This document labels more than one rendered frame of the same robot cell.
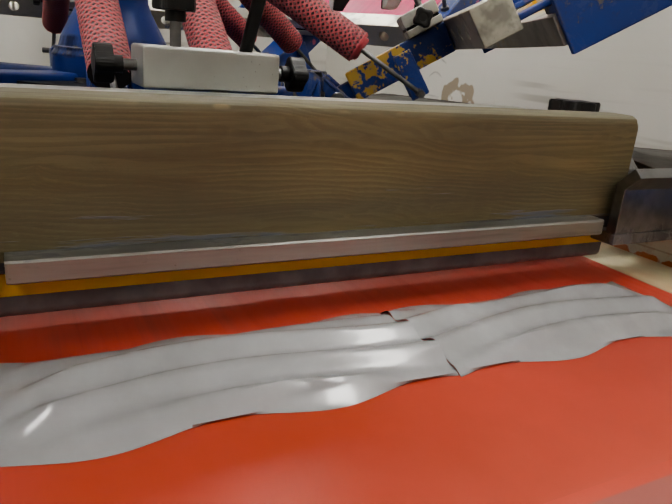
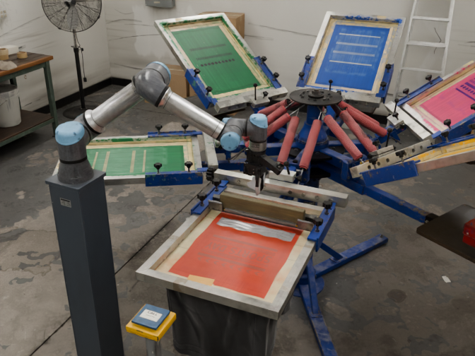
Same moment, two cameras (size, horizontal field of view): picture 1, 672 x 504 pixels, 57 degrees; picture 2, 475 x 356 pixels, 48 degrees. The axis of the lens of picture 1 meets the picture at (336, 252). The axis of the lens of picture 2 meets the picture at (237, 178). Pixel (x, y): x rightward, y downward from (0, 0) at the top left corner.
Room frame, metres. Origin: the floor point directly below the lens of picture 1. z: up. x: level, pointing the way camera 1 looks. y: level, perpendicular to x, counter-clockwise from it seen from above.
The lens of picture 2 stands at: (-1.08, -1.59, 2.25)
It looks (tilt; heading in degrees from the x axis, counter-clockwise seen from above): 27 degrees down; 51
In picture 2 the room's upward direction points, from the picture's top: 1 degrees clockwise
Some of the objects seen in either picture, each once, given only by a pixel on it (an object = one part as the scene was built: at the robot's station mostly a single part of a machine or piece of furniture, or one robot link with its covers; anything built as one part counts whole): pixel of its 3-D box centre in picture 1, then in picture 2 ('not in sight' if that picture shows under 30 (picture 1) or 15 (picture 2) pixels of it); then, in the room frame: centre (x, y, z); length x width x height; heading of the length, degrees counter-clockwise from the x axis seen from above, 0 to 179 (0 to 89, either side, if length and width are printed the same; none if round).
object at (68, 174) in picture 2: not in sight; (74, 165); (-0.32, 0.47, 1.25); 0.15 x 0.15 x 0.10
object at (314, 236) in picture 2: not in sight; (321, 227); (0.50, -0.24, 0.98); 0.30 x 0.05 x 0.07; 28
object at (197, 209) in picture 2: not in sight; (209, 202); (0.23, 0.25, 0.98); 0.30 x 0.05 x 0.07; 28
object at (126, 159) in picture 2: not in sight; (156, 143); (0.31, 0.87, 1.05); 1.08 x 0.61 x 0.23; 148
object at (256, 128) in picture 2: not in sight; (257, 128); (0.32, 0.01, 1.42); 0.09 x 0.08 x 0.11; 135
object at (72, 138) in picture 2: not in sight; (71, 140); (-0.32, 0.48, 1.37); 0.13 x 0.12 x 0.14; 45
